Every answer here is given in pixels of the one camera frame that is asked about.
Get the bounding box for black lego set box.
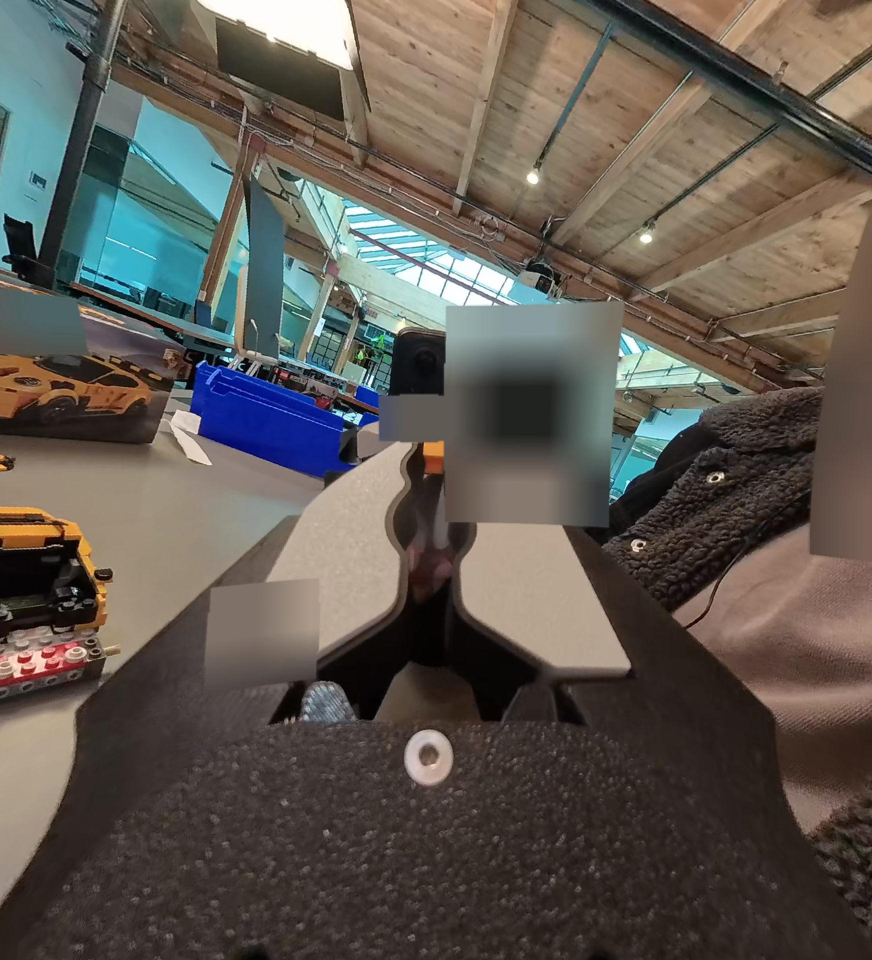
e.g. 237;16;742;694
0;318;178;445

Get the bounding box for dark grey fleece jacket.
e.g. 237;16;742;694
604;386;872;960

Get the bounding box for grey divider panel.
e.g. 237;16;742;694
237;168;288;361

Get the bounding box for person's right hand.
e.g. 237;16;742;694
406;536;455;603

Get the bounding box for beige sweatshirt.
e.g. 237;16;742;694
672;525;872;834

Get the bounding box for ceiling light panel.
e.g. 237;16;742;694
196;0;369;121

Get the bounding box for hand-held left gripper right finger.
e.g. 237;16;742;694
447;525;632;714

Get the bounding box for ceiling-mounted device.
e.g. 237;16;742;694
518;257;566;297

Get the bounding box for orange lego car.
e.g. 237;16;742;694
0;506;118;714

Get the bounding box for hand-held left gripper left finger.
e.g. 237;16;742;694
274;442;416;710

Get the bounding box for white paper scrap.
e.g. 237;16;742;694
160;411;215;468

